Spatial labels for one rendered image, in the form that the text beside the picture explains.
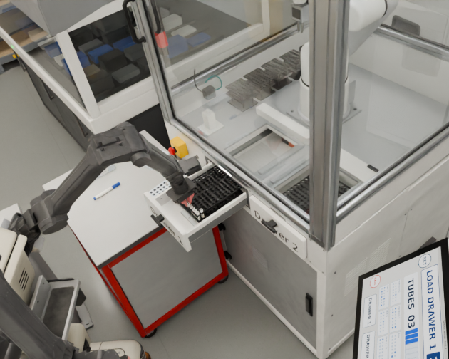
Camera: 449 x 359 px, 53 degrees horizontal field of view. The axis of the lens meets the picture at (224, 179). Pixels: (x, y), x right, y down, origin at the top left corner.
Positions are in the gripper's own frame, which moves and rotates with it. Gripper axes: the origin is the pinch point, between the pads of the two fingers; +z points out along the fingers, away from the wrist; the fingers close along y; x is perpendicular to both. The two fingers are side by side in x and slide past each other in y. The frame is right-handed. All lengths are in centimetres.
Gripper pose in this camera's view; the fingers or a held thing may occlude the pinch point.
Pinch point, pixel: (187, 203)
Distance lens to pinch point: 173.4
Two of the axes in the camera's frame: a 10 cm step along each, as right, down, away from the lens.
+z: 2.1, 6.3, 7.4
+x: -6.1, -5.1, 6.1
